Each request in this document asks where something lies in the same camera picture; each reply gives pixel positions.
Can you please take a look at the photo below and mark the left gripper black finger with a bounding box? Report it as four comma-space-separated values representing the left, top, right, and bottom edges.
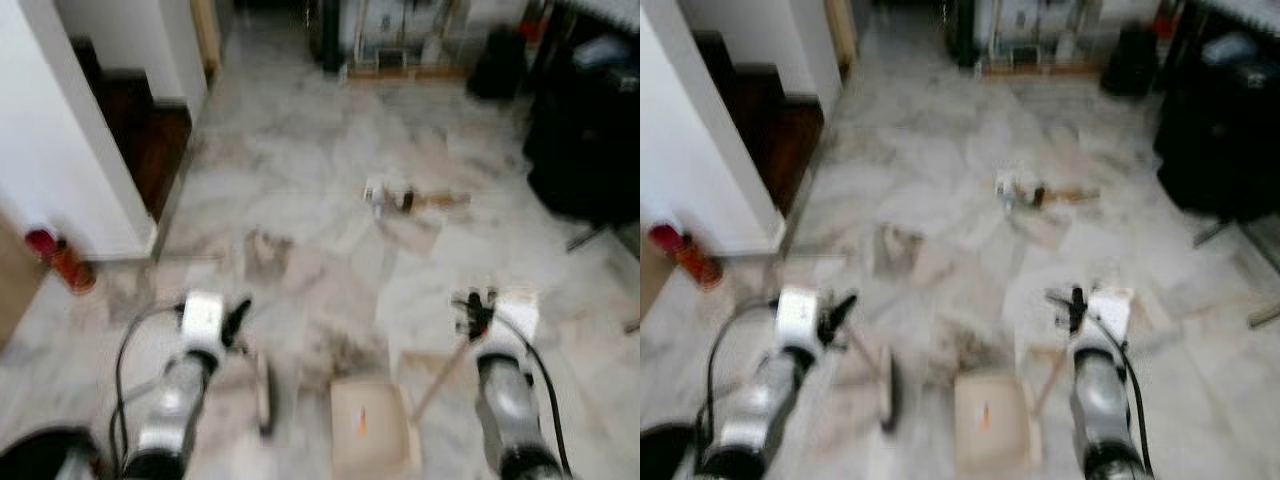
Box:
817, 291, 860, 347
221, 296, 254, 348

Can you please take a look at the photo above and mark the wooden handled broom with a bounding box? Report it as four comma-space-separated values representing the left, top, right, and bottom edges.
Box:
848, 328, 903, 434
238, 338, 278, 438

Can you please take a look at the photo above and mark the beige dustpan with wooden handle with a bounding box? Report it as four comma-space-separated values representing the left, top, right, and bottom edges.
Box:
329, 338, 473, 478
952, 340, 1076, 471

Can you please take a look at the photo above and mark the red cylindrical canister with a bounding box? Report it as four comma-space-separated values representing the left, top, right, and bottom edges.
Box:
647, 221, 724, 292
24, 227, 99, 295

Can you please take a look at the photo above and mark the dark wooden staircase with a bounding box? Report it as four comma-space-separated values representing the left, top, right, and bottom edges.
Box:
694, 30, 827, 217
70, 37, 194, 224

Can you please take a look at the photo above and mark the black fabric chair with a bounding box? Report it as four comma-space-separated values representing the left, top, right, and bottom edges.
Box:
1152, 40, 1280, 249
522, 40, 641, 253

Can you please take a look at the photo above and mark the black plastic bucket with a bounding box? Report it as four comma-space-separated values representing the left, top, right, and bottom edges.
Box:
0, 426, 103, 480
640, 422, 703, 480

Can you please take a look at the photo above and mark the long brown cardboard box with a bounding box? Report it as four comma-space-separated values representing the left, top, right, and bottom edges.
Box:
978, 62, 1101, 79
345, 66, 471, 83

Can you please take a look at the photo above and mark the light wooden louvred door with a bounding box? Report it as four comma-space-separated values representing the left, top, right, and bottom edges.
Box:
189, 0, 224, 83
824, 0, 860, 79

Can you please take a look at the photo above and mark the white metal rack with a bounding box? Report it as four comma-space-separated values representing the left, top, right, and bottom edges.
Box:
340, 0, 473, 73
972, 0, 1103, 69

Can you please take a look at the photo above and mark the white pouch with blue print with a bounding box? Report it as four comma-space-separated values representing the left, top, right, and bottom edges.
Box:
1203, 32, 1261, 67
573, 37, 629, 71

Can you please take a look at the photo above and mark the dark green bag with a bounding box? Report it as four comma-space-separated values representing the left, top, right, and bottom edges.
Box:
944, 0, 982, 68
307, 0, 347, 74

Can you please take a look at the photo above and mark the table with white lace cloth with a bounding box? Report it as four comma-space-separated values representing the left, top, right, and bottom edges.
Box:
1185, 0, 1280, 33
555, 0, 641, 33

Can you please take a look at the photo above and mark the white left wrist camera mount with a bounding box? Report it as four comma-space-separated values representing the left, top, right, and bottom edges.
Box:
180, 290, 227, 353
776, 286, 825, 349

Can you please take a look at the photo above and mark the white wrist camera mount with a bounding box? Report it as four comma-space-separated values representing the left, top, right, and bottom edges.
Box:
1087, 286, 1134, 348
180, 290, 227, 353
776, 286, 825, 349
494, 287, 542, 348

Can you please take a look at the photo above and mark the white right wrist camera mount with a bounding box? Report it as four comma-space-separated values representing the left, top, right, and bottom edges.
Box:
1087, 286, 1134, 348
494, 287, 542, 348

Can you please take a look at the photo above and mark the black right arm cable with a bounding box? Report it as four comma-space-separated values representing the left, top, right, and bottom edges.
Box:
495, 308, 573, 476
1088, 310, 1156, 473

